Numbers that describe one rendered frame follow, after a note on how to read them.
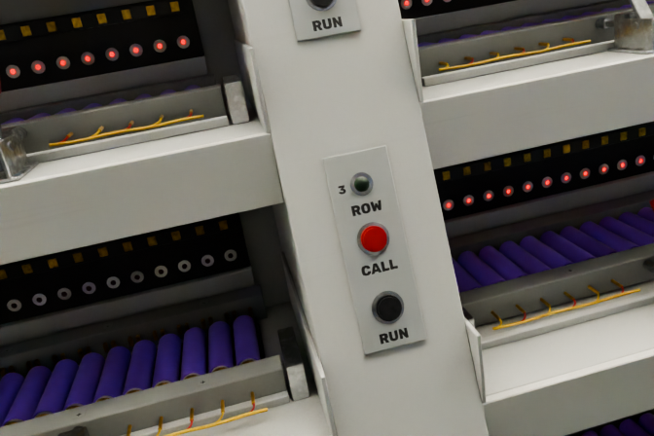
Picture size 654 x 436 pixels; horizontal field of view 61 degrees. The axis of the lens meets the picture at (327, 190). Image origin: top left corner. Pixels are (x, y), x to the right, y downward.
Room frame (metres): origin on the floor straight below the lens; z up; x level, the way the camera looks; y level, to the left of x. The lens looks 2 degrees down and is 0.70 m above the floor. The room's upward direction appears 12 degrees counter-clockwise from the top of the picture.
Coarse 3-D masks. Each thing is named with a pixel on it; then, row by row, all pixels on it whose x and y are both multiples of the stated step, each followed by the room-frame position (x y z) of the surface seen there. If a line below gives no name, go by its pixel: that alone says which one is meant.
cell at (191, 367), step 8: (192, 328) 0.46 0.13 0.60; (184, 336) 0.45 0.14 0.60; (192, 336) 0.44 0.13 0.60; (200, 336) 0.45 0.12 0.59; (184, 344) 0.44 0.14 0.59; (192, 344) 0.43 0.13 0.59; (200, 344) 0.44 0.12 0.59; (184, 352) 0.43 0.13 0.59; (192, 352) 0.42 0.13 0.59; (200, 352) 0.42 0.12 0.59; (184, 360) 0.42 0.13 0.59; (192, 360) 0.41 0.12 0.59; (200, 360) 0.41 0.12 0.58; (184, 368) 0.41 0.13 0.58; (192, 368) 0.40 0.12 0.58; (200, 368) 0.41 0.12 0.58; (184, 376) 0.40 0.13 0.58
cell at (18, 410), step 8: (32, 368) 0.44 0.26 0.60; (40, 368) 0.44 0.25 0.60; (48, 368) 0.44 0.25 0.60; (32, 376) 0.43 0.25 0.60; (40, 376) 0.43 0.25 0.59; (48, 376) 0.44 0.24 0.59; (24, 384) 0.42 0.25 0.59; (32, 384) 0.42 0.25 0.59; (40, 384) 0.42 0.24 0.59; (24, 392) 0.41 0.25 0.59; (32, 392) 0.41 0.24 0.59; (40, 392) 0.41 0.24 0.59; (16, 400) 0.40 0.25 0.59; (24, 400) 0.40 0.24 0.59; (32, 400) 0.40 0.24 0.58; (16, 408) 0.39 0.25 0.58; (24, 408) 0.39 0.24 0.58; (32, 408) 0.40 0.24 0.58; (8, 416) 0.38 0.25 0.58; (16, 416) 0.38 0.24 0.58; (24, 416) 0.38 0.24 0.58; (32, 416) 0.39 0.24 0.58
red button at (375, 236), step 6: (366, 228) 0.34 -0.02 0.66; (372, 228) 0.34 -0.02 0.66; (378, 228) 0.34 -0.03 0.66; (366, 234) 0.33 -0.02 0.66; (372, 234) 0.33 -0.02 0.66; (378, 234) 0.34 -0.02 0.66; (384, 234) 0.34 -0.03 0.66; (366, 240) 0.33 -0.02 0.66; (372, 240) 0.33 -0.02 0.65; (378, 240) 0.34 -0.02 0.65; (384, 240) 0.34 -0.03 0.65; (366, 246) 0.33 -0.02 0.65; (372, 246) 0.33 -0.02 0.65; (378, 246) 0.34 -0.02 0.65
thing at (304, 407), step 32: (160, 288) 0.49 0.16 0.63; (192, 288) 0.49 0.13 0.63; (224, 288) 0.50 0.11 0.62; (288, 288) 0.50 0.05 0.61; (32, 320) 0.47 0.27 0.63; (64, 320) 0.48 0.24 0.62; (96, 320) 0.48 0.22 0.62; (288, 320) 0.48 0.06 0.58; (288, 352) 0.39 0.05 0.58; (288, 384) 0.40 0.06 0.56; (320, 384) 0.33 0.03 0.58; (256, 416) 0.37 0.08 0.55; (288, 416) 0.37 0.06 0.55; (320, 416) 0.36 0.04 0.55
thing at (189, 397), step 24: (264, 360) 0.39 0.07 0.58; (168, 384) 0.38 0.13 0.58; (192, 384) 0.38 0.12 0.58; (216, 384) 0.37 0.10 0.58; (240, 384) 0.37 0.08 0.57; (264, 384) 0.38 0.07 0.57; (96, 408) 0.37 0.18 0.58; (120, 408) 0.36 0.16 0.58; (144, 408) 0.36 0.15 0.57; (168, 408) 0.37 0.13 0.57; (192, 408) 0.37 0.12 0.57; (216, 408) 0.37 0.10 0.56; (0, 432) 0.36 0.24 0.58; (24, 432) 0.36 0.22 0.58; (48, 432) 0.36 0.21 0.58; (96, 432) 0.36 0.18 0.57; (120, 432) 0.37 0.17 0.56
